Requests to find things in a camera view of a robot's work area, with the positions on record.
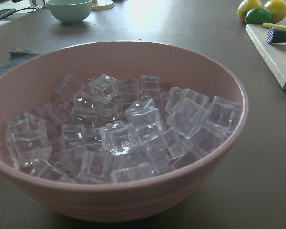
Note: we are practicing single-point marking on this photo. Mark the pink bowl of ice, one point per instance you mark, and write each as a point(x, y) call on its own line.
point(31, 83)

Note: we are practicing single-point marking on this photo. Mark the wooden cup tree stand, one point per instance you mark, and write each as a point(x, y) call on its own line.
point(102, 4)

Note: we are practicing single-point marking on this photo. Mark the green bowl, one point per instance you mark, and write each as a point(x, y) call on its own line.
point(70, 11)

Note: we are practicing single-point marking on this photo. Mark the grey folded cloth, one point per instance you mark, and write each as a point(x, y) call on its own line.
point(17, 57)

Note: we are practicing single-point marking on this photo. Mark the yellow lemon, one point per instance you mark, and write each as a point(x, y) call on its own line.
point(277, 9)
point(245, 6)

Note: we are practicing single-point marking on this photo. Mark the wooden cutting board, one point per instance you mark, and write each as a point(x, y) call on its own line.
point(274, 55)

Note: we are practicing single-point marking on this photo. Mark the green lime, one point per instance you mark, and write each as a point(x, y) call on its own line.
point(258, 15)

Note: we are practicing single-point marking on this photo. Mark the yellow plastic knife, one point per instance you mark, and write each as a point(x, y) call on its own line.
point(271, 25)

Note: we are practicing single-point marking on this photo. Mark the metal muddler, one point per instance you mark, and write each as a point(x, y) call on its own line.
point(276, 35)

